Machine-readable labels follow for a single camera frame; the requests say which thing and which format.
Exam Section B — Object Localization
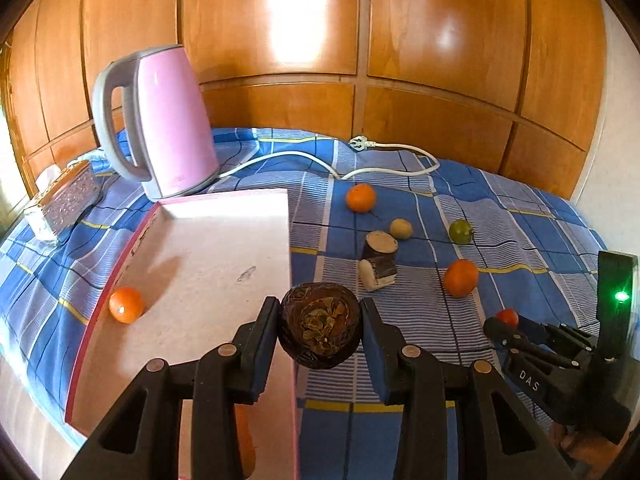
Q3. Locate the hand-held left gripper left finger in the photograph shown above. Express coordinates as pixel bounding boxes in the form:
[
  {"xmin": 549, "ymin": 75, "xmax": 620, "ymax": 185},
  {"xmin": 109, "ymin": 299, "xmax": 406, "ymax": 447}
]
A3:
[{"xmin": 65, "ymin": 296, "xmax": 281, "ymax": 480}]

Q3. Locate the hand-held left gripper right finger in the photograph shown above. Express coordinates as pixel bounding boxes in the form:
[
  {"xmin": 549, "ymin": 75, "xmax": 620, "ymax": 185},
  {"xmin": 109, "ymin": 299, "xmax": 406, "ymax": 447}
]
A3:
[{"xmin": 360, "ymin": 298, "xmax": 576, "ymax": 480}]

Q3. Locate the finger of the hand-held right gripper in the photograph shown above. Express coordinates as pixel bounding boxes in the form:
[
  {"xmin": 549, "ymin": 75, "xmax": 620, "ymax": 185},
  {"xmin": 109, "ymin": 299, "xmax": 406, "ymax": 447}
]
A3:
[
  {"xmin": 483, "ymin": 320, "xmax": 591, "ymax": 370},
  {"xmin": 515, "ymin": 314, "xmax": 601, "ymax": 352}
]

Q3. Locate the dark brown round fruit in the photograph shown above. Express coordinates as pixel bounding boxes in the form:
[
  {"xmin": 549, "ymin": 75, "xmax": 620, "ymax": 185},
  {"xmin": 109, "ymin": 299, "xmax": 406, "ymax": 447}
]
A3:
[{"xmin": 277, "ymin": 283, "xmax": 362, "ymax": 371}]

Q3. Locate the pink tray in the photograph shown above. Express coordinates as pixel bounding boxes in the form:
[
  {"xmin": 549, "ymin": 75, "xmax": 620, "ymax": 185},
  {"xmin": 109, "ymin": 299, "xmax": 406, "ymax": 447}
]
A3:
[{"xmin": 65, "ymin": 189, "xmax": 301, "ymax": 480}]

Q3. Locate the orange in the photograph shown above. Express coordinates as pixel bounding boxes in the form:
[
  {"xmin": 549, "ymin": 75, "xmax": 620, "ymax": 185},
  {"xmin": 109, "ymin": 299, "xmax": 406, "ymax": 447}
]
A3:
[
  {"xmin": 443, "ymin": 259, "xmax": 480, "ymax": 299},
  {"xmin": 109, "ymin": 286, "xmax": 146, "ymax": 324},
  {"xmin": 346, "ymin": 183, "xmax": 377, "ymax": 214},
  {"xmin": 234, "ymin": 404, "xmax": 257, "ymax": 476}
]

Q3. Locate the short wooden log piece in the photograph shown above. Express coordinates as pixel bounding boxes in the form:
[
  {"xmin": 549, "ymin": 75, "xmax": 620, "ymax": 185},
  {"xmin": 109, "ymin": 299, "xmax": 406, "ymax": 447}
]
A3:
[
  {"xmin": 358, "ymin": 256, "xmax": 398, "ymax": 292},
  {"xmin": 366, "ymin": 230, "xmax": 399, "ymax": 261}
]

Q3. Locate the green lime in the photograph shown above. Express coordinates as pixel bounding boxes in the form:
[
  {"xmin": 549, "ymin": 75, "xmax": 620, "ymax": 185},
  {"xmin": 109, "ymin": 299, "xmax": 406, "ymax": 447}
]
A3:
[{"xmin": 448, "ymin": 219, "xmax": 474, "ymax": 246}]

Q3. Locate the blue plaid bed sheet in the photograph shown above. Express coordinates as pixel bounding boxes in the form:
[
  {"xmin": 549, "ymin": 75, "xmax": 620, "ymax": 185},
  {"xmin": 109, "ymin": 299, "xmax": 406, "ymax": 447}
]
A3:
[{"xmin": 0, "ymin": 127, "xmax": 640, "ymax": 480}]

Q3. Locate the pink electric kettle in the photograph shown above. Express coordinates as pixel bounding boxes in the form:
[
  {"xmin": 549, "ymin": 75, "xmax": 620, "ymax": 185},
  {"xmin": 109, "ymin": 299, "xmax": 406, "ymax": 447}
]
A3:
[{"xmin": 91, "ymin": 46, "xmax": 221, "ymax": 201}]

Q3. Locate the silver embossed tissue box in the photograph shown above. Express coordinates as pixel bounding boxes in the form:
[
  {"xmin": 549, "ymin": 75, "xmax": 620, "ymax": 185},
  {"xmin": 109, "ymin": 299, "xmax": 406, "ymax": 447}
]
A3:
[{"xmin": 24, "ymin": 160, "xmax": 101, "ymax": 246}]

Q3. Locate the wooden headboard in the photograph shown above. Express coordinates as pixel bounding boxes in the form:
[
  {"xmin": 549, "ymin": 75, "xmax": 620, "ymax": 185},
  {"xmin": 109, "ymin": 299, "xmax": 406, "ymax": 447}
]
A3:
[{"xmin": 0, "ymin": 0, "xmax": 608, "ymax": 201}]

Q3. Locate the white power cable with plug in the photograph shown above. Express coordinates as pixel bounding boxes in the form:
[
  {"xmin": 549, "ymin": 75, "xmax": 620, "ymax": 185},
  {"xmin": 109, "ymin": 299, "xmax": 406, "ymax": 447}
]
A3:
[{"xmin": 217, "ymin": 136, "xmax": 441, "ymax": 183}]

